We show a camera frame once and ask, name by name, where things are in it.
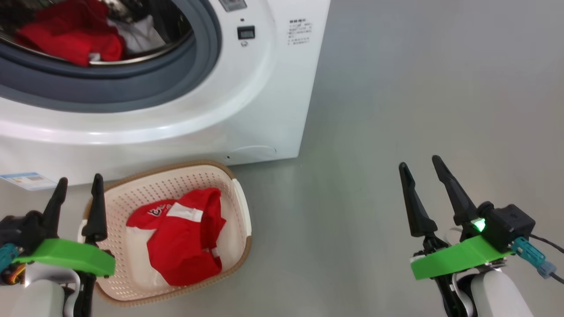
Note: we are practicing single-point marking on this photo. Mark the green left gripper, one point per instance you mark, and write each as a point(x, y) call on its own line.
point(70, 257)

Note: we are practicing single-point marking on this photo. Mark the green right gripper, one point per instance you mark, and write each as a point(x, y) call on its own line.
point(458, 259)

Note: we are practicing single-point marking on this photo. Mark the red garment with white print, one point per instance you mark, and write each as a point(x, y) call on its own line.
point(185, 242)

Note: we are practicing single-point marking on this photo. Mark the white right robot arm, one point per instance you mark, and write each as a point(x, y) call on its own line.
point(498, 295)

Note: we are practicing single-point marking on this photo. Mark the grey rubber door gasket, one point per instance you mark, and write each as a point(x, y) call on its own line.
point(132, 88)

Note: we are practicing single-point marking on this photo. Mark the cream laundry basket brown rim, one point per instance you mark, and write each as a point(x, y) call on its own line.
point(238, 207)

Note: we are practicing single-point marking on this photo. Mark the white front-load washing machine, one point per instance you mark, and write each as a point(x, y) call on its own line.
point(246, 88)

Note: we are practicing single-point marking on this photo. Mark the black door latch socket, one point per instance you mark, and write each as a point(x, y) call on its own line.
point(246, 32)

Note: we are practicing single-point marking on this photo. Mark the blue energy label sticker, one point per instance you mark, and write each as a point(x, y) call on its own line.
point(26, 180)

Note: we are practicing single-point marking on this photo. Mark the round white filter cover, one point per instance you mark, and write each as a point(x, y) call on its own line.
point(253, 152)

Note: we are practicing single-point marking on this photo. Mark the perforated steel washer drum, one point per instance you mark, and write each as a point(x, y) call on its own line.
point(174, 22)

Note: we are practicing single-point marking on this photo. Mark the small printed text sticker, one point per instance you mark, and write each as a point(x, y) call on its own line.
point(300, 31)

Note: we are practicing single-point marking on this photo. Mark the grey warning label sticker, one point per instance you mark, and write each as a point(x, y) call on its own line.
point(232, 4)

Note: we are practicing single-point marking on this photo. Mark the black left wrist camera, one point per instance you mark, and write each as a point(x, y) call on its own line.
point(22, 229)

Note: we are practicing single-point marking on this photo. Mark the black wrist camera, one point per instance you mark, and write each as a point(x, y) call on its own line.
point(22, 229)
point(509, 224)

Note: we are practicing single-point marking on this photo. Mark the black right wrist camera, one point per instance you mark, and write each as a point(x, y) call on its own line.
point(509, 224)

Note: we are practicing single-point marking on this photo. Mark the teal left camera connector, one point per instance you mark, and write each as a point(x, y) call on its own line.
point(8, 257)

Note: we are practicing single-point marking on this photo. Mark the teal camera connector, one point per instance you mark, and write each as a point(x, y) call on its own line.
point(8, 257)
point(531, 255)

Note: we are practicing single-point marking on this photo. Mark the teal right camera connector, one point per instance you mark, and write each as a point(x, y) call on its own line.
point(531, 255)

